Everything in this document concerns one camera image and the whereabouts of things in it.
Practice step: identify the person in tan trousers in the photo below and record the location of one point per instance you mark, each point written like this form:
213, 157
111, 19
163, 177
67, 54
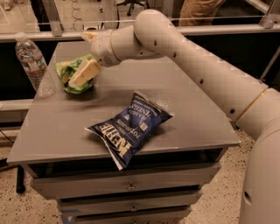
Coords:
199, 12

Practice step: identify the clear plastic water bottle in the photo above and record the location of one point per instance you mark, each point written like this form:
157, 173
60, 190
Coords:
34, 65

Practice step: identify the black floor stand leg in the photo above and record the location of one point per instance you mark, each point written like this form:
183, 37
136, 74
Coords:
20, 186

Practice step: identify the black office chair base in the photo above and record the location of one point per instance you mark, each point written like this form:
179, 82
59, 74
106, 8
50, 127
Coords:
132, 3

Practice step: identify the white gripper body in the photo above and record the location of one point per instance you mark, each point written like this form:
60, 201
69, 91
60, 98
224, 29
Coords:
101, 48

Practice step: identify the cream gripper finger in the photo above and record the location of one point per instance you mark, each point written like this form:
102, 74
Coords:
89, 36
87, 70

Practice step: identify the grey drawer cabinet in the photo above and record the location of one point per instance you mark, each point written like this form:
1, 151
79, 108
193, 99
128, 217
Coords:
72, 165

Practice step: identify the blue kettle chip bag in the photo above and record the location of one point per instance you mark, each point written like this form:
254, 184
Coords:
127, 132

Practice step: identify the green rice chip bag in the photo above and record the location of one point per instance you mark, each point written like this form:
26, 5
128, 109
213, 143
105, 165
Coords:
66, 70

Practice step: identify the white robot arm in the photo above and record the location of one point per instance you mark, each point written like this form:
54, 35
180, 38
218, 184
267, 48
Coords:
252, 105

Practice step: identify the metal guard rail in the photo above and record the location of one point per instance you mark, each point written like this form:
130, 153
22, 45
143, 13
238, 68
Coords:
67, 19

